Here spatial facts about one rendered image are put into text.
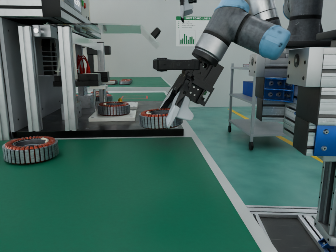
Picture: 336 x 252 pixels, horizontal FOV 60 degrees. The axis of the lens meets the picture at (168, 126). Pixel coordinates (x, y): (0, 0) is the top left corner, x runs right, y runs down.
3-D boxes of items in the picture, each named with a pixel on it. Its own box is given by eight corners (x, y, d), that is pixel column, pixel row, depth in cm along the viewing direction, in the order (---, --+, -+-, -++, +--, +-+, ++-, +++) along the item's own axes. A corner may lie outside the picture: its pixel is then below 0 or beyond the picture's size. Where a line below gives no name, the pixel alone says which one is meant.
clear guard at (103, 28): (157, 49, 107) (157, 32, 106) (160, 45, 84) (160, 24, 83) (67, 49, 105) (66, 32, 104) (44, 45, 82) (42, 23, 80)
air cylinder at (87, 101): (94, 106, 129) (93, 93, 127) (90, 108, 121) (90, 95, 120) (82, 106, 128) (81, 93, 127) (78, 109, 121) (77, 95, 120)
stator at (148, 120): (177, 119, 82) (177, 106, 81) (188, 127, 71) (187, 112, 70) (138, 123, 80) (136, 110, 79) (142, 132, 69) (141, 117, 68)
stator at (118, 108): (129, 110, 108) (128, 100, 108) (132, 116, 98) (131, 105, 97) (98, 111, 106) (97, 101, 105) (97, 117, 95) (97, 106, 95)
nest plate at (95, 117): (136, 113, 110) (136, 110, 110) (135, 121, 95) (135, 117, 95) (96, 114, 109) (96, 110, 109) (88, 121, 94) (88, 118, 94)
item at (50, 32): (57, 39, 87) (56, 25, 86) (51, 37, 81) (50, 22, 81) (42, 39, 87) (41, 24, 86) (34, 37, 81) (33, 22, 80)
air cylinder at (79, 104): (82, 116, 105) (81, 100, 104) (77, 119, 98) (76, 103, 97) (68, 116, 105) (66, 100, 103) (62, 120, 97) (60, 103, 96)
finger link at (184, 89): (183, 106, 67) (194, 76, 71) (177, 102, 67) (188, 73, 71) (174, 112, 71) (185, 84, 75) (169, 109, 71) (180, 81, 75)
